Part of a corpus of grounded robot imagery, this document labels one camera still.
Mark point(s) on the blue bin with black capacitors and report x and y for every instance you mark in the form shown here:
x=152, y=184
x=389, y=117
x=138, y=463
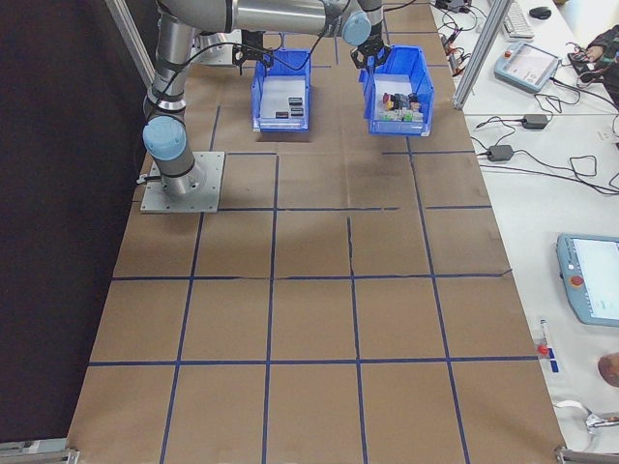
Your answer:
x=283, y=126

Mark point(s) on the blue bin with mixed parts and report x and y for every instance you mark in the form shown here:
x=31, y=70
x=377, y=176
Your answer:
x=399, y=126

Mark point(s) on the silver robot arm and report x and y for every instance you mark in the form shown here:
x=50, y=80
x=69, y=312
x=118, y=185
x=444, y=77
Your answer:
x=208, y=43
x=164, y=140

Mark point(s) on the forearm in patterned sleeve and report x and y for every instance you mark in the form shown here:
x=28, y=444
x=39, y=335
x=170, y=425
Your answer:
x=607, y=43

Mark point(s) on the white bin liner sheet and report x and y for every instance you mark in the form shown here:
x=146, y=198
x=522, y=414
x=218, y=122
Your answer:
x=278, y=96
x=394, y=82

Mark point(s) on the red yellow push button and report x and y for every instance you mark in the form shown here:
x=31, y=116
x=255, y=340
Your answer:
x=388, y=98

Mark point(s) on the black cylindrical capacitor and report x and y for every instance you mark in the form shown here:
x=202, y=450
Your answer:
x=282, y=114
x=295, y=101
x=297, y=111

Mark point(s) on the white plastic component block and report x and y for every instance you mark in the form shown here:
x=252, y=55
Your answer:
x=418, y=110

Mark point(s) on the red black clip leads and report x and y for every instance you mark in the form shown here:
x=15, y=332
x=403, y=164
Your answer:
x=452, y=46

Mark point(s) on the black desktop device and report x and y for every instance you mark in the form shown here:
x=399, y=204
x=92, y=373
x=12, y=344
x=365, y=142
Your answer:
x=452, y=5

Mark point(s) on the white computer keyboard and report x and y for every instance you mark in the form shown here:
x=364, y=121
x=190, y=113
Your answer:
x=518, y=21

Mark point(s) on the light blue teach pendant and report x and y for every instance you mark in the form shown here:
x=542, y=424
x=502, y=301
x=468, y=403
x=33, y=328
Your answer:
x=595, y=280
x=527, y=63

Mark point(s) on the black power adapter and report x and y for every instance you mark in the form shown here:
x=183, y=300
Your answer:
x=500, y=153
x=534, y=121

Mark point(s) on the black computer mouse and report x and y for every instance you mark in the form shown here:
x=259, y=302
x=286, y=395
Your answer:
x=539, y=12

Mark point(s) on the small red cap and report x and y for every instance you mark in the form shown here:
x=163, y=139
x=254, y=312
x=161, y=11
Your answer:
x=542, y=348

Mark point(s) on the blue tape strip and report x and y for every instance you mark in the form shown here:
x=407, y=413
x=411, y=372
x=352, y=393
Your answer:
x=556, y=365

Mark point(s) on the brown round object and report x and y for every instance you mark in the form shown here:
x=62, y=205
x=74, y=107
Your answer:
x=610, y=369

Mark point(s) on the white curled strip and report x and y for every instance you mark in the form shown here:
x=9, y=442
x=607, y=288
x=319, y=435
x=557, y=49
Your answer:
x=568, y=404

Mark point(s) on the silver metal clamp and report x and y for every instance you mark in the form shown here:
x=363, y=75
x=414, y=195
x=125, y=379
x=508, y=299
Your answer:
x=599, y=421

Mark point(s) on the white square base plate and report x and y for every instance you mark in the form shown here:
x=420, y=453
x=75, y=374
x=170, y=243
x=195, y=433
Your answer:
x=227, y=58
x=213, y=193

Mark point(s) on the small black switch block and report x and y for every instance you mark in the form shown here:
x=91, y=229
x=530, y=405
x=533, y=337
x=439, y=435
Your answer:
x=399, y=98
x=412, y=99

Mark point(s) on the aluminium profile post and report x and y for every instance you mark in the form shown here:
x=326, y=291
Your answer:
x=476, y=58

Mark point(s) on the aluminium frame bar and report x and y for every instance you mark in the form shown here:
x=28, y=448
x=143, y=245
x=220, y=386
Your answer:
x=130, y=38

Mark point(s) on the black frame cover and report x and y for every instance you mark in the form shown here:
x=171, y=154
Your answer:
x=48, y=193

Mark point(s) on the aluminium frame rail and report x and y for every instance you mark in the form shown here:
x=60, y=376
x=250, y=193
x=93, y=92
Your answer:
x=34, y=452

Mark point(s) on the aluminium corner bracket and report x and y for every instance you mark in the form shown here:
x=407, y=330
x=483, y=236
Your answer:
x=585, y=456

